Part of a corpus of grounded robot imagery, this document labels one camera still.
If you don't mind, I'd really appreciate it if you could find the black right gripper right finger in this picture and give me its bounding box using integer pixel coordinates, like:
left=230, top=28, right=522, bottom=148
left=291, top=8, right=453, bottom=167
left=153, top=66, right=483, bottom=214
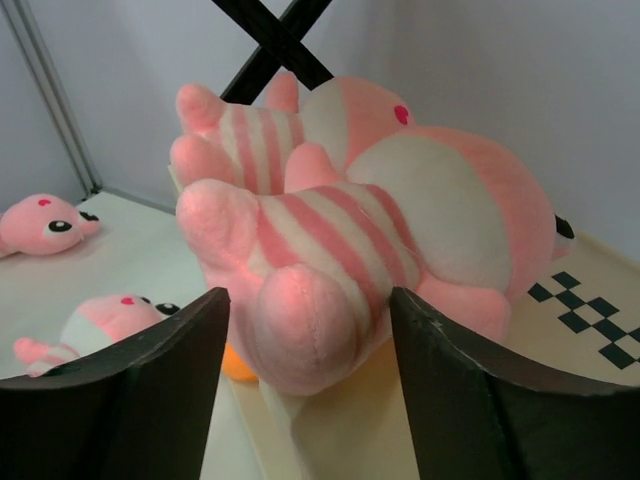
left=390, top=287, right=639, bottom=480

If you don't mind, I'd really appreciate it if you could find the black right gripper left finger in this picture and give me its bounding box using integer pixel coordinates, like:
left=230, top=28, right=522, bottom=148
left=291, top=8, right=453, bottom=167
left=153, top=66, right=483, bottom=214
left=1, top=288, right=230, bottom=479

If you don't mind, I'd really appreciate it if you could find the pink striped plush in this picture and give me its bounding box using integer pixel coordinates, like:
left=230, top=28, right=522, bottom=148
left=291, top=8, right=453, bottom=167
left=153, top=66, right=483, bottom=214
left=1, top=193, right=101, bottom=258
left=176, top=126, right=576, bottom=394
left=170, top=72, right=416, bottom=194
left=13, top=293, right=180, bottom=377

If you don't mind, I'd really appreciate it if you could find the orange shark plush on shelf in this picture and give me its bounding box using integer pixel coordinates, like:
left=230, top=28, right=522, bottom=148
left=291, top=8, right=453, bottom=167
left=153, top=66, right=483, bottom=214
left=221, top=341, right=258, bottom=383

